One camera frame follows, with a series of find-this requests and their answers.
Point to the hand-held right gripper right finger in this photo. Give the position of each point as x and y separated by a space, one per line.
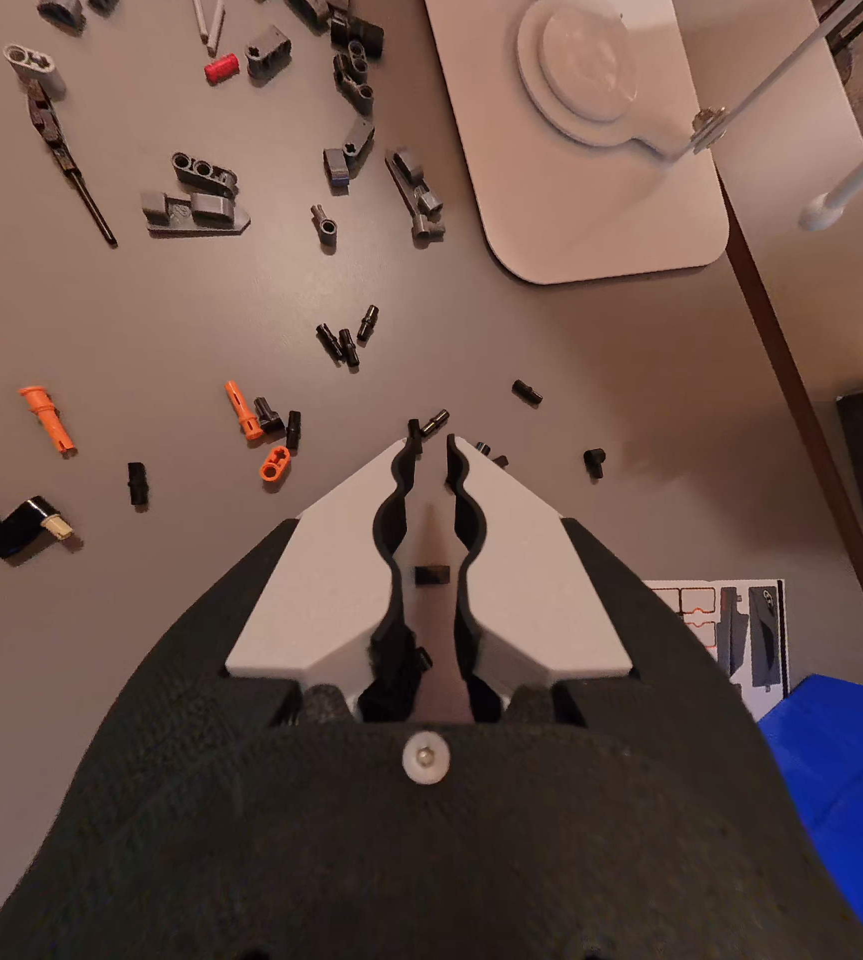
544 600

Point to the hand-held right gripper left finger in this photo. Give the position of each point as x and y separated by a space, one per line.
311 600

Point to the orange two-hole lego connector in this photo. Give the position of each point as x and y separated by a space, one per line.
275 463

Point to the orange lego axle pin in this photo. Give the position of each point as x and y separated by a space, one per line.
240 409
45 416

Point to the black lego gear rack assembly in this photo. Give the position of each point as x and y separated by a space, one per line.
19 525

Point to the lego sticker sheet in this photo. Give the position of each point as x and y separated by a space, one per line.
746 622

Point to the scattered small black lego pieces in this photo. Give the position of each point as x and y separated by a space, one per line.
138 484

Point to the dark grey lego panel piece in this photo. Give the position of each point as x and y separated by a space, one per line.
206 214

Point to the grey lego connector assembly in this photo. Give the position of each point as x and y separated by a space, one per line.
413 187

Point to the dark grey three-hole lego beam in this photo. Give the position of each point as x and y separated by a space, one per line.
203 174

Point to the red lego bush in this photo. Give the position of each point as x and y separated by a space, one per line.
221 69

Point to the black lego lever with axle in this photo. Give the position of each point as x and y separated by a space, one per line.
49 124

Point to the scattered grey lego pieces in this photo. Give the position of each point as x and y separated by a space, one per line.
34 64

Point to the blue plastic box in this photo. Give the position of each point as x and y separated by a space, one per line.
851 787

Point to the white desk stand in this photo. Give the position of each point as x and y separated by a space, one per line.
589 217

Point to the white rounded tube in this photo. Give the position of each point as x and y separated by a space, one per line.
844 187

